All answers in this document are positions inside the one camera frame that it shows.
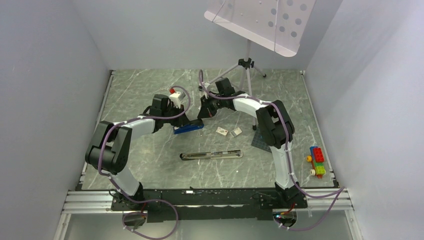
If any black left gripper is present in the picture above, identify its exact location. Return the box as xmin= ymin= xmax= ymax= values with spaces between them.
xmin=162 ymin=104 xmax=191 ymax=128

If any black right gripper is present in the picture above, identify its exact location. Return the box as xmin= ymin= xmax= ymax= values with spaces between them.
xmin=197 ymin=94 xmax=225 ymax=121

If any blue black stapler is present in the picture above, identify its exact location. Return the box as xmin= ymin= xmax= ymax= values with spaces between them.
xmin=173 ymin=119 xmax=204 ymax=135

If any white staple box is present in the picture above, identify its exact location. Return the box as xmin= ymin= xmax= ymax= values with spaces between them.
xmin=216 ymin=127 xmax=228 ymax=136

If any staple box tray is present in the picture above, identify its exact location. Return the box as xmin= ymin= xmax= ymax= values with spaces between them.
xmin=230 ymin=127 xmax=243 ymax=138

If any black silver stapler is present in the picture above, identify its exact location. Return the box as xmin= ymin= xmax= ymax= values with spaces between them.
xmin=179 ymin=150 xmax=244 ymax=161

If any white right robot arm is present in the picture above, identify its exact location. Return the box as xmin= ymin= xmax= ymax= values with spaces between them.
xmin=197 ymin=71 xmax=307 ymax=208

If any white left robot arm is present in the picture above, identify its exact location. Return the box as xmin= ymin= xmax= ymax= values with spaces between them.
xmin=85 ymin=91 xmax=190 ymax=210

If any dark grey lego baseplate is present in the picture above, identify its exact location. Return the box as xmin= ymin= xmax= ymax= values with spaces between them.
xmin=251 ymin=131 xmax=272 ymax=153

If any white perforated music stand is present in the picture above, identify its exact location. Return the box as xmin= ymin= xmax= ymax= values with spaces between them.
xmin=204 ymin=0 xmax=317 ymax=131

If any colourful lego toy car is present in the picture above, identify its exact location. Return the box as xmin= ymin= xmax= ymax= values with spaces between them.
xmin=306 ymin=146 xmax=327 ymax=179

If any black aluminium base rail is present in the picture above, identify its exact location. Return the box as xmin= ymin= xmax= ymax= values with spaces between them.
xmin=62 ymin=187 xmax=354 ymax=223

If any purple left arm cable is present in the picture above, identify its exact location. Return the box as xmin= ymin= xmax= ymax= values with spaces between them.
xmin=97 ymin=85 xmax=192 ymax=240

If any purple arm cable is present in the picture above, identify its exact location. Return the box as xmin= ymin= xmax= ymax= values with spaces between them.
xmin=198 ymin=69 xmax=345 ymax=232
xmin=97 ymin=85 xmax=192 ymax=240

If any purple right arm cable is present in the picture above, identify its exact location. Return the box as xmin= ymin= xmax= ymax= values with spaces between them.
xmin=198 ymin=69 xmax=345 ymax=232

